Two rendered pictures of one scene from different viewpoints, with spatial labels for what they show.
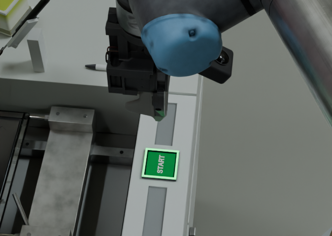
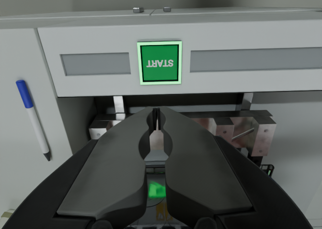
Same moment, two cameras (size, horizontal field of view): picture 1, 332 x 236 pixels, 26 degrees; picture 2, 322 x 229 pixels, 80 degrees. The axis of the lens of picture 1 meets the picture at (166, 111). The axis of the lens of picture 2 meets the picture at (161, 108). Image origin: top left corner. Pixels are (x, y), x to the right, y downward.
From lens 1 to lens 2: 0.97 m
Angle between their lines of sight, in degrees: 42
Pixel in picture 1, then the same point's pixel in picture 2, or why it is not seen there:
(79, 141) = not seen: hidden behind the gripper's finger
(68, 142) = not seen: hidden behind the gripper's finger
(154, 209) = (219, 61)
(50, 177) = (159, 142)
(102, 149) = (118, 105)
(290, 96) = not seen: outside the picture
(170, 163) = (156, 51)
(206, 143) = (33, 8)
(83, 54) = (33, 162)
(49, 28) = (17, 193)
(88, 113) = (95, 132)
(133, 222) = (237, 82)
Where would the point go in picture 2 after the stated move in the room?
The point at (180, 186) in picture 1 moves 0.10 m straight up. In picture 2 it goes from (189, 33) to (205, 49)
